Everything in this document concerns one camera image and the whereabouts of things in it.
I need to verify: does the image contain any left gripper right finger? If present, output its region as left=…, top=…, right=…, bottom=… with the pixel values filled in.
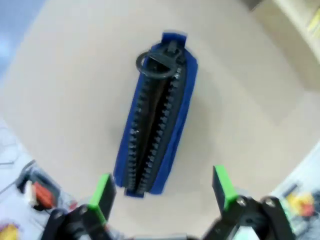
left=211, top=164, right=297, bottom=240

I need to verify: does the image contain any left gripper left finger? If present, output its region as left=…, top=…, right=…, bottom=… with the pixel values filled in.
left=44, top=172, right=118, bottom=240

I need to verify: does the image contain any blue zippered pencil case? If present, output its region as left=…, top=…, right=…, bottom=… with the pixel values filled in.
left=112, top=30, right=199, bottom=199

